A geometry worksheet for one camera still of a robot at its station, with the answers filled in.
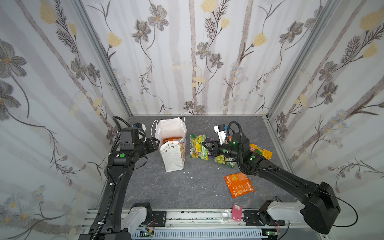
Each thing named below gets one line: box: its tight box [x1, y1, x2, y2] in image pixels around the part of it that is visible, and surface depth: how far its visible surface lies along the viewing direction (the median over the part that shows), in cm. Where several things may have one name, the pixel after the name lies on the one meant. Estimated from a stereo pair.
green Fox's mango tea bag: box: [189, 134, 209, 161], surface depth 76 cm
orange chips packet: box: [224, 172, 255, 199], surface depth 86 cm
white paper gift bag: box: [151, 113, 187, 173], surface depth 86 cm
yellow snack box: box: [249, 143, 273, 160], surface depth 95 cm
